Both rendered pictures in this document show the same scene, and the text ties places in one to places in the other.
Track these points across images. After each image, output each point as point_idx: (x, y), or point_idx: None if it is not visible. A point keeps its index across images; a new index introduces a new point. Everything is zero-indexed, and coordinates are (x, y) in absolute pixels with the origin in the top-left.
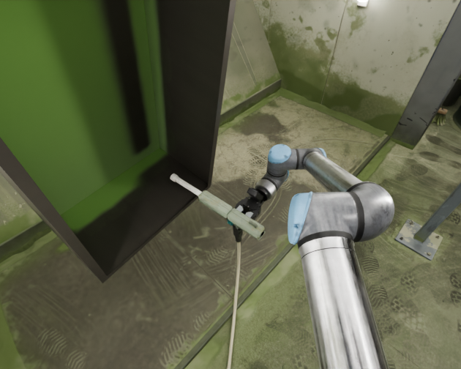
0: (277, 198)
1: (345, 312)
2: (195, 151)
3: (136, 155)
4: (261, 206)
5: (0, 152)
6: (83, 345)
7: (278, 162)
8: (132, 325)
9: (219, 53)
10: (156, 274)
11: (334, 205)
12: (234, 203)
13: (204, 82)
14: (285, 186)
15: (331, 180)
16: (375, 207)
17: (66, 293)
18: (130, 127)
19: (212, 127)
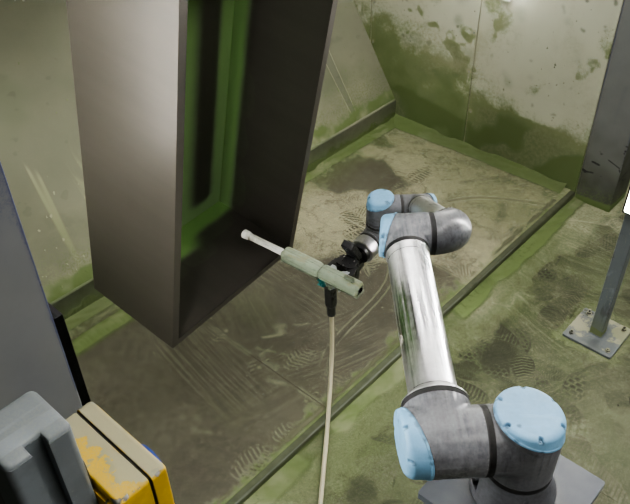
0: (388, 283)
1: (412, 281)
2: (274, 199)
3: (193, 208)
4: (363, 294)
5: (179, 172)
6: None
7: (378, 210)
8: (187, 439)
9: (311, 92)
10: (213, 383)
11: (412, 219)
12: (321, 292)
13: (293, 118)
14: None
15: None
16: (446, 220)
17: None
18: (195, 171)
19: (299, 167)
